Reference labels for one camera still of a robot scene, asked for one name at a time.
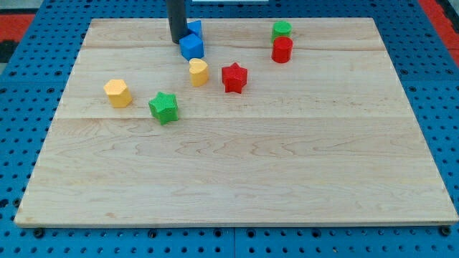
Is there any red star block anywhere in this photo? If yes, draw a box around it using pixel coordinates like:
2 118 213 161
222 62 248 94

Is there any green star block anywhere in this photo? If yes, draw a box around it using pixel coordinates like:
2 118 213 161
148 92 179 125

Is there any yellow heart block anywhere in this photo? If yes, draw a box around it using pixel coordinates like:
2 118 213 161
189 58 209 87

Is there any blue cube block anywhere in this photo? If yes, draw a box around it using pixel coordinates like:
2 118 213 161
179 34 204 61

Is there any blue triangle block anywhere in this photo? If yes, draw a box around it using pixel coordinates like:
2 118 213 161
187 20 202 39

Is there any yellow hexagon block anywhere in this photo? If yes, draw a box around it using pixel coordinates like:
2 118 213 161
103 79 132 108

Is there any wooden board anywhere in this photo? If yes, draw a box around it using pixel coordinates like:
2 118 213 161
15 18 458 228

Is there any green cylinder block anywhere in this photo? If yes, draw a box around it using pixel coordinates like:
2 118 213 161
271 21 293 42

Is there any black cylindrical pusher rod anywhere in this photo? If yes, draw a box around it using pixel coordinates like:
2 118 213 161
166 0 189 44

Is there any red cylinder block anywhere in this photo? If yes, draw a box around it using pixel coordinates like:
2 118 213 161
271 36 293 63

